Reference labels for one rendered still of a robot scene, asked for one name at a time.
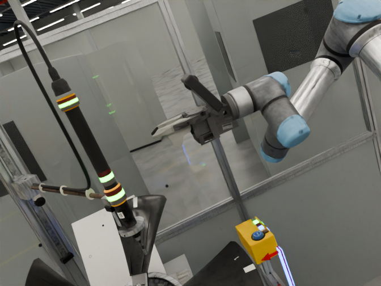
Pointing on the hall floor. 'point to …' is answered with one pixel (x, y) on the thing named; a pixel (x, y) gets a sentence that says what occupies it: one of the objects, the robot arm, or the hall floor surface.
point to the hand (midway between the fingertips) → (156, 130)
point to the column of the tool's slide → (24, 205)
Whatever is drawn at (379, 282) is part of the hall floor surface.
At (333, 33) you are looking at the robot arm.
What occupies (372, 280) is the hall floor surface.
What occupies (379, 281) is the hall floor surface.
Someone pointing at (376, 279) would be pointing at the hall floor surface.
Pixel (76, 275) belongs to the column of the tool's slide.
